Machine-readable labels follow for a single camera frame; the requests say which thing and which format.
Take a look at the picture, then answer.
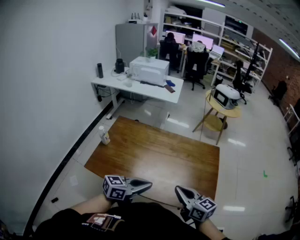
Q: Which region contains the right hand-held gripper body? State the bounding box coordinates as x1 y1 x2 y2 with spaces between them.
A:
181 195 218 227

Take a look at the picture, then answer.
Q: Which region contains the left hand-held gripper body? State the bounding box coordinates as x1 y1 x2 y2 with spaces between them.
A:
102 175 133 203

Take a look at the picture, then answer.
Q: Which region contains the clear plastic bottle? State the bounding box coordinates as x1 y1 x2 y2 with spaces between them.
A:
98 126 111 145

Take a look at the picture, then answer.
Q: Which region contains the person's right forearm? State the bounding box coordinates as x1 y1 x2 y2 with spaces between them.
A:
199 219 226 238

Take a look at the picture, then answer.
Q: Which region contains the person's left forearm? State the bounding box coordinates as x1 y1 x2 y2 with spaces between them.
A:
65 193 112 215

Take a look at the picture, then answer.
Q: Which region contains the brown wooden table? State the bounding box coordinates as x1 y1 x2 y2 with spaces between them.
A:
84 116 220 204

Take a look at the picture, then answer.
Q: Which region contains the person's black printed shirt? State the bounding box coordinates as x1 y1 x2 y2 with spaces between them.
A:
35 202 230 240

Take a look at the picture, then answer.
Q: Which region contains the round wooden side table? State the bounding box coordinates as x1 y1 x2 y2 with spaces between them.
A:
192 90 241 145

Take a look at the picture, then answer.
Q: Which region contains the white office desk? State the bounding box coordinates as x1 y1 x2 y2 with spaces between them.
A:
90 67 185 120

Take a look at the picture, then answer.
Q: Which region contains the black flat bar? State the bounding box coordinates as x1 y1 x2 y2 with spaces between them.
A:
140 81 165 89

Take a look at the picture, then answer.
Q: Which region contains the white domed appliance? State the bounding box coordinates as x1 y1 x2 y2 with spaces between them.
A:
213 83 241 110

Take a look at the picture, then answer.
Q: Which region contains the white microwave oven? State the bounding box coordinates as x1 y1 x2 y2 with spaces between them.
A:
129 56 170 86

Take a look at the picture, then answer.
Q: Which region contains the white folding rack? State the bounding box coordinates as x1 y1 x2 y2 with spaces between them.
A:
283 104 300 136

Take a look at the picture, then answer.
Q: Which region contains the green potted plant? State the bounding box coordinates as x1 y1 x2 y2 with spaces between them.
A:
145 46 159 63

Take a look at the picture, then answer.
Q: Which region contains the gray metal cabinet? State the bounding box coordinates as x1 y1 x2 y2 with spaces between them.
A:
115 22 147 68

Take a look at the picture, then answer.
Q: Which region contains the white partition panel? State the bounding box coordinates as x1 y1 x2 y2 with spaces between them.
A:
143 22 160 57

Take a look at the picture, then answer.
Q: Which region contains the open laptop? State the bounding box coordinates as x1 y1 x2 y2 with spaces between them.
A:
209 45 225 60

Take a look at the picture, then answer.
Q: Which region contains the lit computer monitor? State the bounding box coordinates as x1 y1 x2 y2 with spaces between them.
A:
192 33 214 50
165 30 186 45

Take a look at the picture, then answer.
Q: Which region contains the white shelving unit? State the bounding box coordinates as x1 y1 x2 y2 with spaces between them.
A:
161 11 274 89

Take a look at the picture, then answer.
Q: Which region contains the white router with antennas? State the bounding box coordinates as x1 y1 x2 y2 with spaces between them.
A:
128 13 143 24

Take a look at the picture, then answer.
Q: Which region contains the ceiling tube light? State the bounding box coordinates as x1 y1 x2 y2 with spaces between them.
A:
278 38 300 59
194 0 225 8

